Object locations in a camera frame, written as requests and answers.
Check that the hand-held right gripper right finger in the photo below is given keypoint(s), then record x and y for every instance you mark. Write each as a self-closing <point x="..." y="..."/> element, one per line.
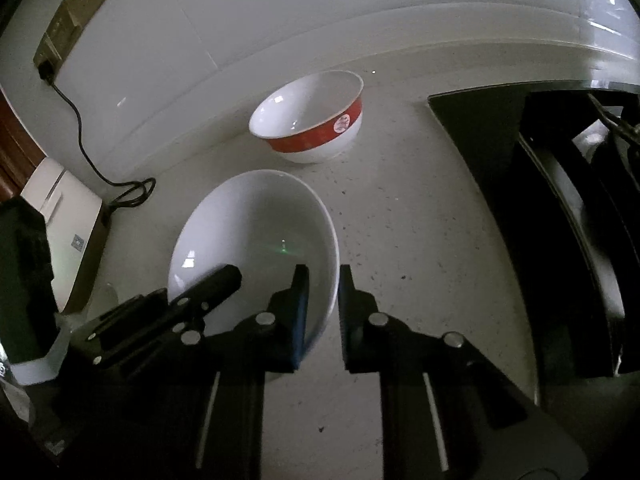
<point x="345" y="310"/>

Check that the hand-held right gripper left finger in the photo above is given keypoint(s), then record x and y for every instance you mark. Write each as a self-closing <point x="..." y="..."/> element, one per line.
<point x="300" y="310"/>

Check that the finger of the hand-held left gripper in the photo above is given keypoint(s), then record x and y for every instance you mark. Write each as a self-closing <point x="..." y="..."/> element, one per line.
<point x="215" y="282"/>

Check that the white countertop appliance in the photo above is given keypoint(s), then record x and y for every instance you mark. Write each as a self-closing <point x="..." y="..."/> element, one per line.
<point x="70" y="220"/>

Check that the black gas stove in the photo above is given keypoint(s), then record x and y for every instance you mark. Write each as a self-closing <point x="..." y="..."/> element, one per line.
<point x="490" y="185"/>

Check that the red band white bowl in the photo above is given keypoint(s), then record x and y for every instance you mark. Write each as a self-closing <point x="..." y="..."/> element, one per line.
<point x="300" y="110"/>

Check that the black stove pot support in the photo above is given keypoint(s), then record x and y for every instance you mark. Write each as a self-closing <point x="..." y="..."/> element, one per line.
<point x="565" y="160"/>

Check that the gold wall socket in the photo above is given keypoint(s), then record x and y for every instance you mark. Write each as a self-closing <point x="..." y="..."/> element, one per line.
<point x="75" y="10"/>

